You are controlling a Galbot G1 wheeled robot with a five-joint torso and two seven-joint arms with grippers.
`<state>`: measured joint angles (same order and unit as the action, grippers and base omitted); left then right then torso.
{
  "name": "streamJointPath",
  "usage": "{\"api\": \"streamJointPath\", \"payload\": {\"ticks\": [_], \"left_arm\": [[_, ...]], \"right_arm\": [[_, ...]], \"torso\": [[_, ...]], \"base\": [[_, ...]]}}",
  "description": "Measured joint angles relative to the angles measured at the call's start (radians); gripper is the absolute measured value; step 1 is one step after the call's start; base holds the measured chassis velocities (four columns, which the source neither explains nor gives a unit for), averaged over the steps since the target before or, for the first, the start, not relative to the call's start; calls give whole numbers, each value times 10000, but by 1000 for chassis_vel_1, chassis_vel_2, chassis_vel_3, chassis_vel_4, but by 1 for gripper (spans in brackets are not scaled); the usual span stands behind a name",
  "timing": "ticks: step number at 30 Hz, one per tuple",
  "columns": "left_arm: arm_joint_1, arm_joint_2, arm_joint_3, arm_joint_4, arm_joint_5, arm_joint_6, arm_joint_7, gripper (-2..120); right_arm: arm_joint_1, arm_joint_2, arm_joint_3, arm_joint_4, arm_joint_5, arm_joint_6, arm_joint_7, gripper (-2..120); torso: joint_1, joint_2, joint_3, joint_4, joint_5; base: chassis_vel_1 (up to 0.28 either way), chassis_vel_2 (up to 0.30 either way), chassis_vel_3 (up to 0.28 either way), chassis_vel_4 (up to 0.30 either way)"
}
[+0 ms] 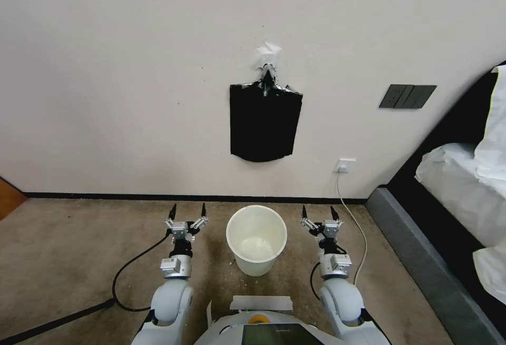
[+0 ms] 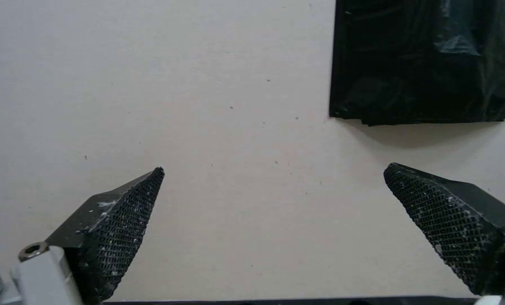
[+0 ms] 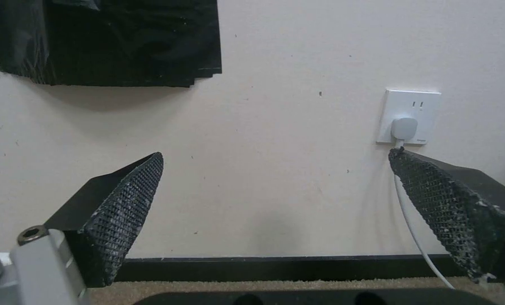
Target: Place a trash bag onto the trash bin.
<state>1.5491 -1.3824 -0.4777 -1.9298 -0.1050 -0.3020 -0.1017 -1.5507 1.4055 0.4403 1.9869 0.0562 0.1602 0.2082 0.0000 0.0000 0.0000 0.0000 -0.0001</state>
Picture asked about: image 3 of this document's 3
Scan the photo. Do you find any black skirting board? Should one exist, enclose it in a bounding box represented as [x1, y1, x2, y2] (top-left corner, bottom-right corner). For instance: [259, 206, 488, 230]
[113, 254, 505, 283]

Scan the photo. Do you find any white wall socket plate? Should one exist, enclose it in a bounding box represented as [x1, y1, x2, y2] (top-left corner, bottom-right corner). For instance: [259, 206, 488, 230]
[375, 88, 442, 147]

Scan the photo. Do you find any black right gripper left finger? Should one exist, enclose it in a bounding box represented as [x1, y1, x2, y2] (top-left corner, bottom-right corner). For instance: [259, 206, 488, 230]
[0, 152, 165, 305]

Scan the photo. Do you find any white power plug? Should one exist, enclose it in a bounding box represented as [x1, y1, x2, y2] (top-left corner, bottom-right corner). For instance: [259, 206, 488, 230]
[388, 117, 419, 147]

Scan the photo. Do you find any white power cable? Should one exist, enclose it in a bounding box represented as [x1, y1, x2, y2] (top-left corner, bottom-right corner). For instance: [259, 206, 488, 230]
[394, 175, 456, 290]

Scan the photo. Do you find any black plastic trash bag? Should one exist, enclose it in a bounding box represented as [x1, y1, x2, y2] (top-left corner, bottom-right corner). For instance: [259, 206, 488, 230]
[0, 0, 223, 87]

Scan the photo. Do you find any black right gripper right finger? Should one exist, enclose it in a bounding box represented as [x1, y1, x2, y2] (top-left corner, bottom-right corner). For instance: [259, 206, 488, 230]
[387, 149, 505, 285]

